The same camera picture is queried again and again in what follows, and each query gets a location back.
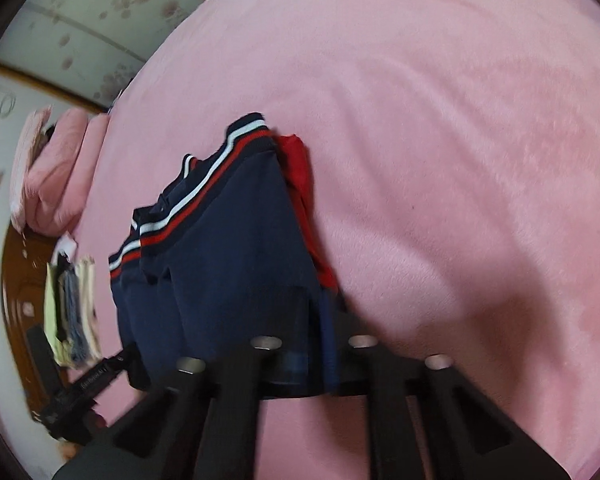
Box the stack of folded clothes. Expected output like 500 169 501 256
42 232 103 368

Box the pink fleece bed blanket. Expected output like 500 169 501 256
55 0 600 480

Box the folded pink quilt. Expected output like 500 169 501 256
27 108 112 235

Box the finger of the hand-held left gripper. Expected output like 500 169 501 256
107 342 153 393

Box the navy and red varsity jacket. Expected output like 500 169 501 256
108 112 348 398

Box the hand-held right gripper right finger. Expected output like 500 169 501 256
324 305 571 480

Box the pink lace-trimmed pillow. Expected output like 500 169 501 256
9 105 56 233

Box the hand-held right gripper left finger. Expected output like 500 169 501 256
55 335 291 480

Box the wooden headboard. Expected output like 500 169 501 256
0 225 76 411

